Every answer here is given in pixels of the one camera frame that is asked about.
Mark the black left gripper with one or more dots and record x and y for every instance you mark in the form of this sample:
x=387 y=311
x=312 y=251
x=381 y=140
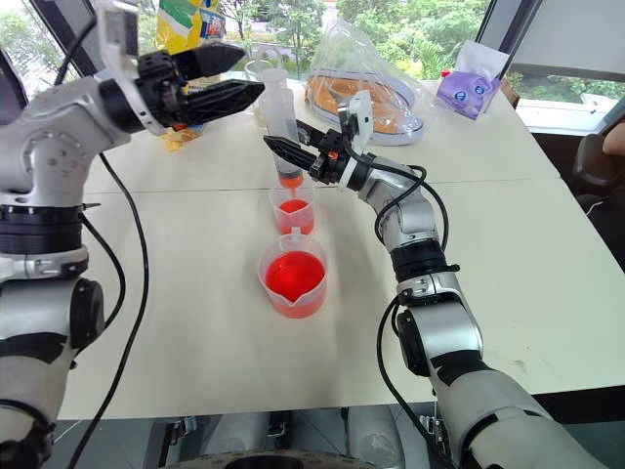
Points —
x=158 y=93

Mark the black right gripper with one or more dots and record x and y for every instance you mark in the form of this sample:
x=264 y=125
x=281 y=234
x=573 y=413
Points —
x=329 y=161

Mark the clear plastic syringe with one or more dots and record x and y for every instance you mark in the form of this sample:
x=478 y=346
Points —
x=279 y=112

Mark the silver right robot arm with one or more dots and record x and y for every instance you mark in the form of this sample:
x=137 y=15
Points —
x=439 y=332

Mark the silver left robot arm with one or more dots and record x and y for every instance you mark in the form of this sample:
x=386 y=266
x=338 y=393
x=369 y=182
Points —
x=44 y=146

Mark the small clear measuring cup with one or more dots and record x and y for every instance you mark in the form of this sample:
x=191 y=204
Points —
x=293 y=215

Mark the large clear measuring cup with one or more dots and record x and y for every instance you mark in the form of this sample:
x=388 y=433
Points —
x=293 y=278

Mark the clear glass beaker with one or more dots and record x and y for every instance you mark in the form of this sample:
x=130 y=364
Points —
x=254 y=71

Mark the brown bread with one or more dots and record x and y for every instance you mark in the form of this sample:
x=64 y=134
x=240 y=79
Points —
x=332 y=95

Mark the yellow snack bag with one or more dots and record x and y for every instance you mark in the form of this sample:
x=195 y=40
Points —
x=180 y=24

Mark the white round plate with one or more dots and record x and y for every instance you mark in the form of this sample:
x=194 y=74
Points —
x=405 y=124

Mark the clear plastic bag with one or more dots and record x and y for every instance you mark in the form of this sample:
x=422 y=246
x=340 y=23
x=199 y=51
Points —
x=361 y=54

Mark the small red-capped bottle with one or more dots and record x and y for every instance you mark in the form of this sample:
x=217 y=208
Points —
x=445 y=74

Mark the purple tissue pack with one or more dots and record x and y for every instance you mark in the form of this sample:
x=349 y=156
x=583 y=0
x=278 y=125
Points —
x=466 y=93

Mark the dark monitor screen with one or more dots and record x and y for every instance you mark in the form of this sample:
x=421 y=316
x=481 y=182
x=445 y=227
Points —
x=11 y=93

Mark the black metal table latch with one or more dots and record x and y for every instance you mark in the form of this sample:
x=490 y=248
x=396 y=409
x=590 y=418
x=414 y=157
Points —
x=278 y=424
x=432 y=427
x=179 y=432

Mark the black chair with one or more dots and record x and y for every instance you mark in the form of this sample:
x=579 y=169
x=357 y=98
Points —
x=593 y=161

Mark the grey rounded robot body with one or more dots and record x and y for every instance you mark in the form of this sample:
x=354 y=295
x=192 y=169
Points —
x=312 y=435

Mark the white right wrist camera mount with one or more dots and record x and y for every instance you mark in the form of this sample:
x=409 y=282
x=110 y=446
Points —
x=362 y=117

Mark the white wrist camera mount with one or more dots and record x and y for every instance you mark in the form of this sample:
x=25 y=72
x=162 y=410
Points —
x=362 y=117
x=114 y=29

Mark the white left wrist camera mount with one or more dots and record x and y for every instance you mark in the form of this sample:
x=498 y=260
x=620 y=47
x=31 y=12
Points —
x=114 y=29

